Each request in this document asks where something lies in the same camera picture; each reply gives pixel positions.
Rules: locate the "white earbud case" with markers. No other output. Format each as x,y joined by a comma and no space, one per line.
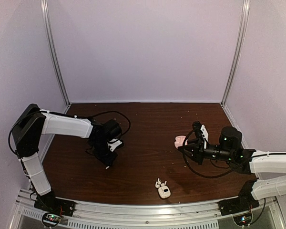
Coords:
164,192

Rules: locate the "pink earbud case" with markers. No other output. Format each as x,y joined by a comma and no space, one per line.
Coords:
179,140

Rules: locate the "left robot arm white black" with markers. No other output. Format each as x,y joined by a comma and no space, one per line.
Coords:
24,138

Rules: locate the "aluminium right corner post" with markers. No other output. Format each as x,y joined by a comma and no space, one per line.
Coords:
237,54

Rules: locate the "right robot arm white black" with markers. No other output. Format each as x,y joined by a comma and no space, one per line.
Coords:
269,168

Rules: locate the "right base circuit board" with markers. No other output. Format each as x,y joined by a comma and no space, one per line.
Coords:
243,219

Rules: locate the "left base circuit board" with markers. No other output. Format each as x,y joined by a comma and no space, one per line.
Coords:
50,219

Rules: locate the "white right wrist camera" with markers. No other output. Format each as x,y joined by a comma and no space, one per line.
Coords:
201,132

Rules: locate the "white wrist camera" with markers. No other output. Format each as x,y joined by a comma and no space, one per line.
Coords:
116,144
201,132

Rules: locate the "base circuit board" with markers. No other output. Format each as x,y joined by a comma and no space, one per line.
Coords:
50,219
243,219

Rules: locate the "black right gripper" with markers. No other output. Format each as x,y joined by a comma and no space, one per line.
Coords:
197,151

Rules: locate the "aluminium front rail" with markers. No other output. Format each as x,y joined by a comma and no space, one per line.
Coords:
90,215

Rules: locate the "aluminium corner post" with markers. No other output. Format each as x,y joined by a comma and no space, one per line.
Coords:
237,54
53,54

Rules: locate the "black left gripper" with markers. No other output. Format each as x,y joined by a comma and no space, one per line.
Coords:
107,161

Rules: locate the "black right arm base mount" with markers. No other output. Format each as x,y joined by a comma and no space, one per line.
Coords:
236,205

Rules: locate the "aluminium left corner post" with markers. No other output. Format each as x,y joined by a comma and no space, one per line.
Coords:
53,54

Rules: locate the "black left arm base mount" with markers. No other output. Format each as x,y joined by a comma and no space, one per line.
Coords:
55,205

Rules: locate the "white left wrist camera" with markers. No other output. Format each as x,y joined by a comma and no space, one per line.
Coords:
116,144

